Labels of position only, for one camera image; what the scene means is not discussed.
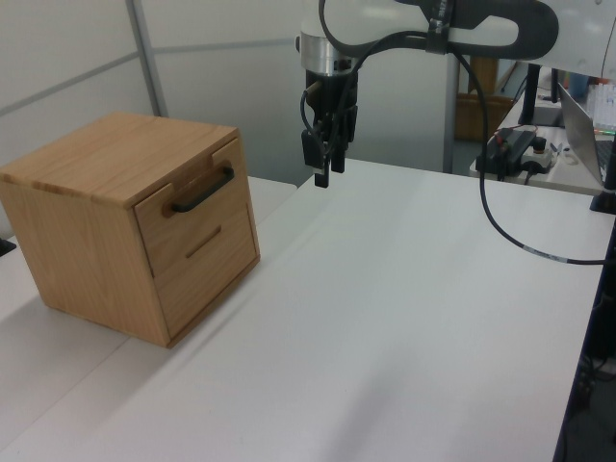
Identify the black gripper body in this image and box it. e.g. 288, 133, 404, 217
305, 69, 361, 125

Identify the wooden drawer with handle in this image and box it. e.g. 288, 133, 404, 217
133, 138, 261, 280

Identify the pale wooden drawer cabinet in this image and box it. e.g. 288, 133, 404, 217
0, 111, 263, 349

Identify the black electronics box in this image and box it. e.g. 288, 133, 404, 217
475, 126, 536, 183

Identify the black monitor stand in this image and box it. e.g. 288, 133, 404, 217
516, 62, 567, 130

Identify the grey emergency stop button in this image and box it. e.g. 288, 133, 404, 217
521, 136, 560, 175

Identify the white desk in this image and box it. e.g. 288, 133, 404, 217
468, 98, 616, 197

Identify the silver open laptop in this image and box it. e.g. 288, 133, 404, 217
556, 83, 616, 190

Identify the black clamped stand pole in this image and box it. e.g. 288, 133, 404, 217
590, 138, 616, 216

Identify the black metal drawer handle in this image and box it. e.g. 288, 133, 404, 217
171, 165, 236, 215

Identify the black velcro cable strap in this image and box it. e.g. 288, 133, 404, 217
424, 0, 452, 55

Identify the black hanging robot cable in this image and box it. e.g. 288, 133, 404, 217
300, 0, 608, 267

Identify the wooden drawer without handle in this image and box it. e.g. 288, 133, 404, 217
153, 255, 263, 341

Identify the grey partition frame post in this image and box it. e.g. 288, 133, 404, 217
126, 0, 168, 117

